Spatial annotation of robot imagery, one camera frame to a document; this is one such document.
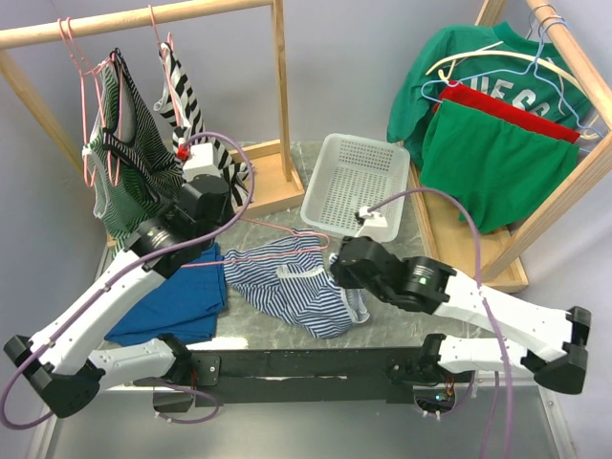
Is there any pink hanger with blue top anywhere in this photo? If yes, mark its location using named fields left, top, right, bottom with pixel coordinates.
left=182, top=217, right=331, bottom=269

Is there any blue white striped tank top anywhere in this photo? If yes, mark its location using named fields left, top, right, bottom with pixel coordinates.
left=224, top=237, right=370, bottom=339

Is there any green striped tank top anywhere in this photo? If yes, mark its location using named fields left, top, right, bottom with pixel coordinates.
left=82, top=49, right=184, bottom=251

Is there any blue cloth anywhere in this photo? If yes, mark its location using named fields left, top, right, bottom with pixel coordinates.
left=104, top=244, right=227, bottom=346

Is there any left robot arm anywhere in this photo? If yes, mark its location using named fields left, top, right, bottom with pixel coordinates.
left=4, top=175, right=234, bottom=418

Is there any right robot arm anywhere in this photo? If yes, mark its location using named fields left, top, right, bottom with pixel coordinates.
left=331, top=237, right=591, bottom=395

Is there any black white striped tank top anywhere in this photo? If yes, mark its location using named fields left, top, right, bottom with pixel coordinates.
left=153, top=52, right=250, bottom=208

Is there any red cloth on hanger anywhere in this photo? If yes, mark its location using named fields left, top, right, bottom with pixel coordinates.
left=440, top=84, right=579, bottom=143

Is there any pink hanger far left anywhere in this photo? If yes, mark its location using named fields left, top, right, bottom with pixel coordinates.
left=56, top=17, right=104, bottom=188

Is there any cream white hanger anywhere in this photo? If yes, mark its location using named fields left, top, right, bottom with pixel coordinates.
left=426, top=46, right=586, bottom=96

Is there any left wooden clothes rack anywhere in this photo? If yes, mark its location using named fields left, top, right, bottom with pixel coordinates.
left=1, top=1, right=305, bottom=217

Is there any wooden clothes rack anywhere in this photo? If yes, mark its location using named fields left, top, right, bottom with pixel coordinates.
left=1, top=1, right=305, bottom=217
left=411, top=1, right=611, bottom=293

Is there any white plastic perforated basket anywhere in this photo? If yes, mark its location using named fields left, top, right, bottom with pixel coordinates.
left=300, top=133, right=410, bottom=236

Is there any right wooden clothes rack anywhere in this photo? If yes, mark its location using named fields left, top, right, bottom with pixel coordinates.
left=411, top=1, right=611, bottom=293

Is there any green t-shirt front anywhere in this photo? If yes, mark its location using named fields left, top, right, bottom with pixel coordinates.
left=421, top=100, right=579, bottom=234

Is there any black base beam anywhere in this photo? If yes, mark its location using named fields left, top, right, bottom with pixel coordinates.
left=190, top=346, right=474, bottom=407

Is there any green sweatshirt with letters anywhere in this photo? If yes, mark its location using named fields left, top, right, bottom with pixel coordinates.
left=386, top=23, right=592, bottom=167

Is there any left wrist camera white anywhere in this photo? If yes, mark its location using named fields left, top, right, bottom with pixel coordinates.
left=177, top=142, right=220, bottom=182

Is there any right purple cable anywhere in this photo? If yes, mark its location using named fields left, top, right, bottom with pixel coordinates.
left=370, top=186, right=515, bottom=459

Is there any purple cable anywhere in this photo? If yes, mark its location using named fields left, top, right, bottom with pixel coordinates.
left=370, top=186, right=515, bottom=459
left=0, top=132, right=255, bottom=429

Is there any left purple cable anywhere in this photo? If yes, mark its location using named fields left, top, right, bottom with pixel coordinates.
left=0, top=132, right=255, bottom=429

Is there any light blue wire hanger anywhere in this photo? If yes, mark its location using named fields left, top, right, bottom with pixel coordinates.
left=426, top=33, right=603, bottom=141

